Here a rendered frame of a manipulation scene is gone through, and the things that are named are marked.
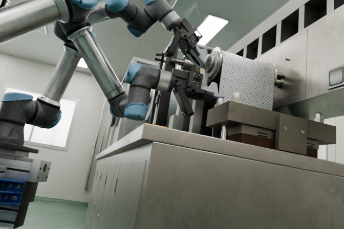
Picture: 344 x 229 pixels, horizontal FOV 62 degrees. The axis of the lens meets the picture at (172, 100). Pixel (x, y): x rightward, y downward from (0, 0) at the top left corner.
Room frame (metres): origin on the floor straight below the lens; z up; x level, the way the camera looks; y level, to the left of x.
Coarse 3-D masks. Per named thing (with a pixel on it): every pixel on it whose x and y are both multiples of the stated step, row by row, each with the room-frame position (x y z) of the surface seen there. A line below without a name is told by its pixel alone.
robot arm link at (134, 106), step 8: (136, 88) 0.91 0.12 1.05; (144, 88) 0.92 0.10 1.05; (128, 96) 0.93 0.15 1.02; (136, 96) 0.91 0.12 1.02; (144, 96) 0.92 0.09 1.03; (120, 104) 0.98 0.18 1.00; (128, 104) 0.92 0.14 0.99; (136, 104) 0.91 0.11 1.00; (144, 104) 0.92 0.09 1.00; (128, 112) 0.92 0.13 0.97; (136, 112) 0.92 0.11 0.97; (144, 112) 0.93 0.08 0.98; (136, 120) 0.98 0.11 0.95
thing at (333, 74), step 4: (340, 68) 0.86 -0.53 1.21; (332, 72) 0.89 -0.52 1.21; (336, 72) 0.87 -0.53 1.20; (340, 72) 0.86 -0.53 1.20; (332, 76) 0.89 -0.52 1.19; (336, 76) 0.87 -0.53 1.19; (340, 76) 0.86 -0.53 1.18; (332, 80) 0.89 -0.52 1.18; (336, 80) 0.87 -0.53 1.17; (340, 80) 0.86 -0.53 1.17; (332, 84) 0.89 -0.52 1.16
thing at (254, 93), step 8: (224, 72) 1.03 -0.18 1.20; (224, 80) 1.03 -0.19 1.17; (232, 80) 1.04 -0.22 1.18; (240, 80) 1.04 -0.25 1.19; (248, 80) 1.05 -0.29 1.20; (224, 88) 1.03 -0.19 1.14; (232, 88) 1.04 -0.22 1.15; (240, 88) 1.05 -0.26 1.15; (248, 88) 1.06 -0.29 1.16; (256, 88) 1.06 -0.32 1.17; (264, 88) 1.07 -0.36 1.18; (272, 88) 1.08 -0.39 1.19; (224, 96) 1.03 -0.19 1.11; (248, 96) 1.06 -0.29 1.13; (256, 96) 1.06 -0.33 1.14; (264, 96) 1.07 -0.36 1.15; (272, 96) 1.08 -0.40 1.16; (248, 104) 1.06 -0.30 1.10; (256, 104) 1.07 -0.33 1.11; (264, 104) 1.07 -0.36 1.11; (272, 104) 1.08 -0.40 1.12
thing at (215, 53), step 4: (212, 52) 1.07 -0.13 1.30; (216, 52) 1.04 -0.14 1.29; (216, 56) 1.03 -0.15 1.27; (216, 60) 1.03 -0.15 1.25; (216, 64) 1.03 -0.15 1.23; (212, 68) 1.05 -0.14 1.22; (216, 68) 1.04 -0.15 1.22; (220, 68) 1.04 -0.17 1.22; (212, 72) 1.05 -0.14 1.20; (220, 72) 1.05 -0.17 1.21; (208, 76) 1.08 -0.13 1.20; (216, 76) 1.07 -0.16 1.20; (220, 76) 1.06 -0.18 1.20
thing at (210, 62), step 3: (210, 57) 1.06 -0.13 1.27; (213, 57) 1.04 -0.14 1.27; (207, 60) 1.09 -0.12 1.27; (210, 60) 1.05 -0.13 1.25; (213, 60) 1.04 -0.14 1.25; (207, 63) 1.08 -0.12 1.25; (210, 63) 1.05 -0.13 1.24; (213, 63) 1.04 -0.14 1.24; (207, 66) 1.09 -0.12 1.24; (210, 66) 1.05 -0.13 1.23; (204, 69) 1.11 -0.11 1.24; (207, 69) 1.07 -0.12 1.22; (210, 69) 1.06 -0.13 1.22; (207, 72) 1.08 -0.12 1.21
